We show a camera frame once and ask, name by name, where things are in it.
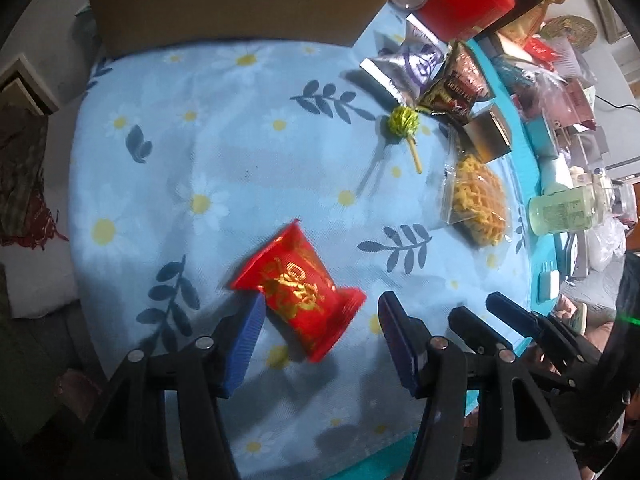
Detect white box with red print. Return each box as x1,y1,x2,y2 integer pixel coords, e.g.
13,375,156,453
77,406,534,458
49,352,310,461
0,245,81,318

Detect red gold-print snack packet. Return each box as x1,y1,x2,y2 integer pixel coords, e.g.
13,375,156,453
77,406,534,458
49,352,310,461
231,220,367,363

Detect clear noodle snack packet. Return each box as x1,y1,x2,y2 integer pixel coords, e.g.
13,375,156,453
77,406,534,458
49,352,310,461
442,152,513,248

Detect pale green liquid bottle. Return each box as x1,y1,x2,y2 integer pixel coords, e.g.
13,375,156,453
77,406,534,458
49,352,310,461
529,180,616,236

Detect stacked wooden frames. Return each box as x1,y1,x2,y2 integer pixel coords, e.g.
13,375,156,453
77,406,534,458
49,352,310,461
0,55,61,113

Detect yellow green lollipop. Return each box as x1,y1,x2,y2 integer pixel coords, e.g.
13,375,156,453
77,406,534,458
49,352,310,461
389,106,423,175

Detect gold picture frame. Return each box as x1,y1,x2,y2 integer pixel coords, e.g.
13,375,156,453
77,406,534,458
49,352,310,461
585,0,632,43

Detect clear plastic bag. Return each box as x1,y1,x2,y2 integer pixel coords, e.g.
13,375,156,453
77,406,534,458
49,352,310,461
585,217,628,271

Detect red paper packet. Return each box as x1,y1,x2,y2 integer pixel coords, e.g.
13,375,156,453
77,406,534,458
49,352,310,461
520,35,566,68

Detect white charger case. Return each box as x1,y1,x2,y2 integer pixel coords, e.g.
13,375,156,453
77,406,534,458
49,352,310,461
537,270,562,302

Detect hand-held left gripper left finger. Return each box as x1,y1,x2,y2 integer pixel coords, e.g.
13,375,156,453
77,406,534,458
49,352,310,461
65,292,266,480

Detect red canister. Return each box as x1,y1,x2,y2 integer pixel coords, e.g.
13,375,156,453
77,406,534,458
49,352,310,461
415,0,516,43

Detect brown patterned cloth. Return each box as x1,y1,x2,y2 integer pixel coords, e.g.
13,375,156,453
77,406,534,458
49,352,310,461
0,105,69,248

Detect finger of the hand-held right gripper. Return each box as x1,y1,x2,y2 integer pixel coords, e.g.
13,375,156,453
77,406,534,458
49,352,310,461
448,305,503,352
486,291,601,386

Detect gold snack bag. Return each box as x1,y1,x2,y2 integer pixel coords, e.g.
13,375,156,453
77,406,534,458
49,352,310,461
495,2,551,47

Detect small gold box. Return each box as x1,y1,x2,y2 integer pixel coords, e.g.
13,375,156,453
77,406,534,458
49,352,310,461
462,105,513,163

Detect round woven plate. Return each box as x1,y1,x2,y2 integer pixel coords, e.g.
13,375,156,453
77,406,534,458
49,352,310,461
540,16,598,48

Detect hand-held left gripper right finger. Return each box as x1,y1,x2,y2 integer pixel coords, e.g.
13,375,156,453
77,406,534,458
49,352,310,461
377,290,568,480

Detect purple silver snack packet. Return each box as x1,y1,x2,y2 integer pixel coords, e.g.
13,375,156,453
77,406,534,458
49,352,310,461
360,14,448,106

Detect dark brown snack packet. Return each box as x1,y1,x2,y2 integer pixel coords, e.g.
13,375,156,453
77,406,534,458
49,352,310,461
417,40,493,126

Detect brown cardboard box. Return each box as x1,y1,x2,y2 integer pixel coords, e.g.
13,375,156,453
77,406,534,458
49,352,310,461
70,0,426,58

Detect black cable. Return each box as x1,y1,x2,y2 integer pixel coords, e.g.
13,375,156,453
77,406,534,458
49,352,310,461
595,96,640,111

